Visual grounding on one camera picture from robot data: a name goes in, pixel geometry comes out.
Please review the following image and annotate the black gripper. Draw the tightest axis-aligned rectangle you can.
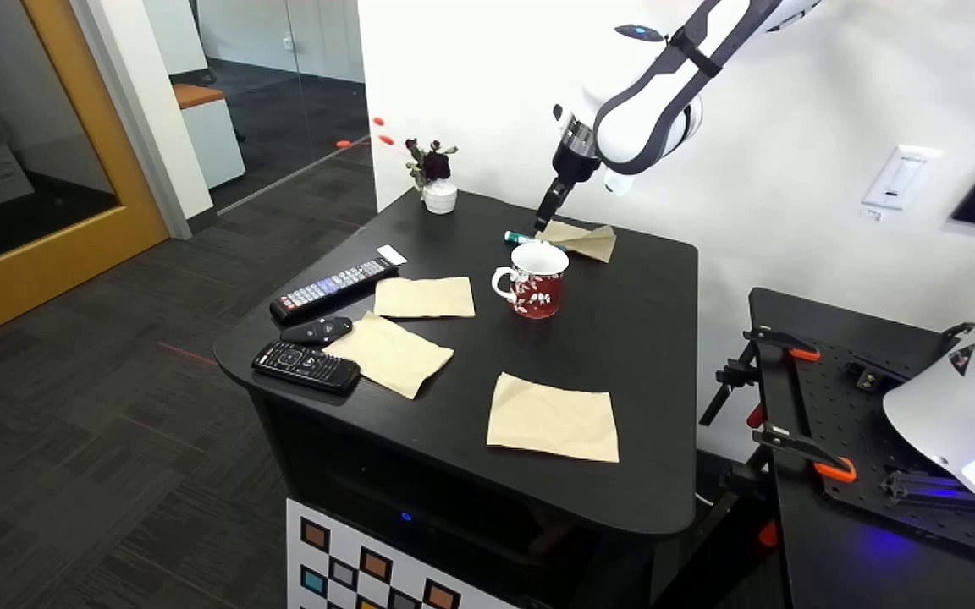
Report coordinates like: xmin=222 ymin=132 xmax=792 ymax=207
xmin=528 ymin=139 xmax=602 ymax=232

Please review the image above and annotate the teal capped marker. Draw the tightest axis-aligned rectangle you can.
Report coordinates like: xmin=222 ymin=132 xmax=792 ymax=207
xmin=502 ymin=228 xmax=550 ymax=249

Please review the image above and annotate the white red patterned mug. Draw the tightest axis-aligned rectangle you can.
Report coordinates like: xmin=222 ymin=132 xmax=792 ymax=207
xmin=488 ymin=237 xmax=572 ymax=326

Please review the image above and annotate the small folded beige napkin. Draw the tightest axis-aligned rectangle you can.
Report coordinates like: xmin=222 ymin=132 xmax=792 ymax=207
xmin=539 ymin=216 xmax=618 ymax=267

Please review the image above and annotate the white cup with pens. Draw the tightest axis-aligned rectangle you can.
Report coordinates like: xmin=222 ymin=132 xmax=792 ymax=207
xmin=399 ymin=132 xmax=462 ymax=220

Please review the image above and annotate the large beige paper napkin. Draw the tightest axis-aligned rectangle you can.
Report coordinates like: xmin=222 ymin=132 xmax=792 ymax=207
xmin=485 ymin=369 xmax=624 ymax=468

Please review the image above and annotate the long remote with coloured buttons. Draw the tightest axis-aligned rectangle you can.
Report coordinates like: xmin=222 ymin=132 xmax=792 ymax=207
xmin=268 ymin=240 xmax=410 ymax=329

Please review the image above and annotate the small oval black remote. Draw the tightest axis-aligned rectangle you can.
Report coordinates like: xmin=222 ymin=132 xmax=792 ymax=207
xmin=276 ymin=316 xmax=355 ymax=350

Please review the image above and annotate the wide black remote control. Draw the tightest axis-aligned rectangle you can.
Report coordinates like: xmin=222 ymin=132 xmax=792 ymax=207
xmin=251 ymin=339 xmax=364 ymax=400

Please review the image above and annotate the black table cart body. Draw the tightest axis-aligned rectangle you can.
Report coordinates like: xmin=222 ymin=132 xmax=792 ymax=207
xmin=247 ymin=384 xmax=702 ymax=609

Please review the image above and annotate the white cabinet wooden top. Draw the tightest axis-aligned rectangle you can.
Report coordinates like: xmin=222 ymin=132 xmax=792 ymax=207
xmin=169 ymin=77 xmax=251 ymax=193

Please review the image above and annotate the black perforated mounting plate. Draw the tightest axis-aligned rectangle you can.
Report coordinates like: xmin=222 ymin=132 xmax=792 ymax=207
xmin=785 ymin=335 xmax=975 ymax=568

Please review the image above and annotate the colour checker board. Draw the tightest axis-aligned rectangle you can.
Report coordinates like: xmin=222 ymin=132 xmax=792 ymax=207
xmin=280 ymin=494 xmax=517 ymax=609

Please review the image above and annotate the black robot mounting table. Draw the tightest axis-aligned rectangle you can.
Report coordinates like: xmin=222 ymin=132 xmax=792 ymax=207
xmin=745 ymin=285 xmax=975 ymax=609

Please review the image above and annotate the orange handled bar clamp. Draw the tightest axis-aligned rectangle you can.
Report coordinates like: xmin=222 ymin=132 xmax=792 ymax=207
xmin=697 ymin=320 xmax=825 ymax=428
xmin=749 ymin=415 xmax=864 ymax=492
xmin=752 ymin=515 xmax=785 ymax=555

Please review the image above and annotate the white wall plate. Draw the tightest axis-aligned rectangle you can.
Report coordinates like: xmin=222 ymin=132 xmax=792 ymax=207
xmin=860 ymin=143 xmax=949 ymax=220

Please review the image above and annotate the orange wooden door frame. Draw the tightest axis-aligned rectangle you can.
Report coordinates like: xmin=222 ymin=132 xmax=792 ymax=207
xmin=0 ymin=0 xmax=171 ymax=339

